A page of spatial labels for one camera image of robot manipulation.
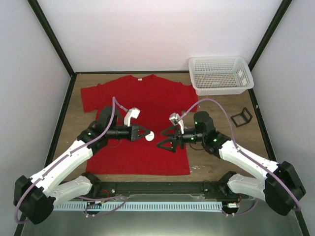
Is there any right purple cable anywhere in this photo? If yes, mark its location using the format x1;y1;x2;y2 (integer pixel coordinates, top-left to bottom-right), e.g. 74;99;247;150
178;97;302;217

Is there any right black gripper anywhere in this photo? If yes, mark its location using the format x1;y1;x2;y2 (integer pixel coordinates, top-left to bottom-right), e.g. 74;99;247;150
157;124;205;152

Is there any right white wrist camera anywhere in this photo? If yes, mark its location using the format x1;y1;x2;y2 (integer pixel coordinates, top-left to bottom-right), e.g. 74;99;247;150
169;113;185;134

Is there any round gold brooch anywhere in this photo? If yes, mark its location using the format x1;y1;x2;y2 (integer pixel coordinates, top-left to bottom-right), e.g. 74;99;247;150
145;131;155;142

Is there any light blue cable duct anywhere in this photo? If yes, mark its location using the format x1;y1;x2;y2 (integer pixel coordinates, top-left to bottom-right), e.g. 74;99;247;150
54;201;222;212

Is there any black brooch box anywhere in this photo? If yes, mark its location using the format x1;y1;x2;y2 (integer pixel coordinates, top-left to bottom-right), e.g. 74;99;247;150
231;107;253;128

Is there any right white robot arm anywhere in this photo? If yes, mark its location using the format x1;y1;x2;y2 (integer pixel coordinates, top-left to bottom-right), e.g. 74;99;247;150
157;111;306;216

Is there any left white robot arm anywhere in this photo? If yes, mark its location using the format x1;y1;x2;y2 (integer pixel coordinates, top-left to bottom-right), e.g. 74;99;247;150
13;107;154;225

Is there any purple cable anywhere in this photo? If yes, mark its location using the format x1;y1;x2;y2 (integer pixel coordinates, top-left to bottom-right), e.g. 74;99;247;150
13;96;128;224
178;97;302;217

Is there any red t-shirt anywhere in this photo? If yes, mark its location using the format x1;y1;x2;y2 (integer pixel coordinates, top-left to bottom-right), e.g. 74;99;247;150
81;75;198;176

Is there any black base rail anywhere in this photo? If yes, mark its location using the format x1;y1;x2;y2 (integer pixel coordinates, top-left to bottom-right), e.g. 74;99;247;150
56;181;296;200

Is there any white plastic basket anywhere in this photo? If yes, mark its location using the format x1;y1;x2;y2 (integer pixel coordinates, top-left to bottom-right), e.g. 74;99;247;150
188;56;254;96

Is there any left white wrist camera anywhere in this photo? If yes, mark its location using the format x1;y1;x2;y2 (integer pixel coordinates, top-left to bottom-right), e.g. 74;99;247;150
124;108;140;127

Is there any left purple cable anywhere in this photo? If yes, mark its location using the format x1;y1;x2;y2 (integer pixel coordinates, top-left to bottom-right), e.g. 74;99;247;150
13;96;128;224

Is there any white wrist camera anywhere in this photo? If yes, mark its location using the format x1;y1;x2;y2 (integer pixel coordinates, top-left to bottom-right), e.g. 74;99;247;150
124;108;140;127
169;113;185;134

